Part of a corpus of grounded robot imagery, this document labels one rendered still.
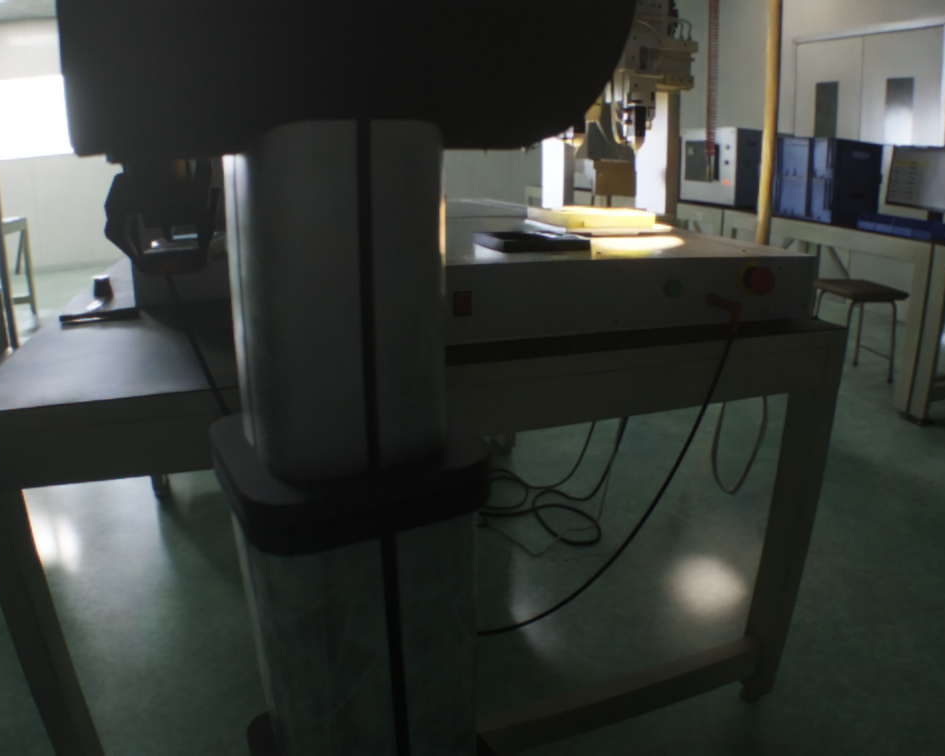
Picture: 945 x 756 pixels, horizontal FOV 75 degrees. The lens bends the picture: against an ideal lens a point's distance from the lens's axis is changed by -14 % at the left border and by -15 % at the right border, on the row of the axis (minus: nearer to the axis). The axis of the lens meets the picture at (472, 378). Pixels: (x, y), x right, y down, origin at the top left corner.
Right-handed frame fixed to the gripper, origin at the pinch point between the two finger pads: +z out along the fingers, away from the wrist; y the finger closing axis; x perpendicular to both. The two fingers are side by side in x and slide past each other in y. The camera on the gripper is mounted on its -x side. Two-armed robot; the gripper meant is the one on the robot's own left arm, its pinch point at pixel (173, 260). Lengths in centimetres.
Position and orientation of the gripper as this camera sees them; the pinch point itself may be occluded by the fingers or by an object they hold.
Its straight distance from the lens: 76.9
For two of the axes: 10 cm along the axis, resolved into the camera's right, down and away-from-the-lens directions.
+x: 2.0, 7.3, -6.5
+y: -9.7, 0.7, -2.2
